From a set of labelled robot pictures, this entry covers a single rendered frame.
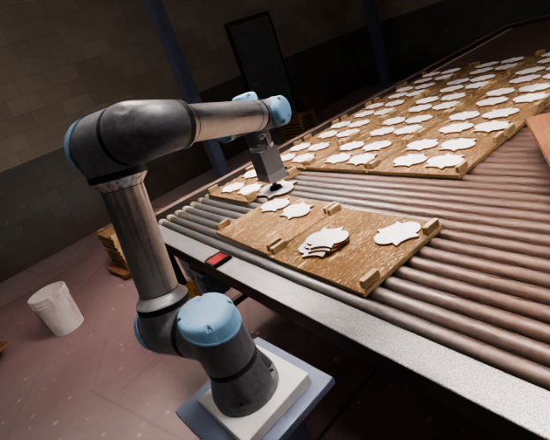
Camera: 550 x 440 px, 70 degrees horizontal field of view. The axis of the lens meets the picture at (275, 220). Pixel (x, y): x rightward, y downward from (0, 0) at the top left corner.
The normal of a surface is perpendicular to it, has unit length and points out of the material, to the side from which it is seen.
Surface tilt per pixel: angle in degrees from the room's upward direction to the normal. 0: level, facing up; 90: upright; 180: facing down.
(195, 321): 7
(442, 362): 0
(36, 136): 90
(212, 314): 7
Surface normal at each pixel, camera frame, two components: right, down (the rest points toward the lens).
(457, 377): -0.32, -0.87
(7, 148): 0.64, 0.11
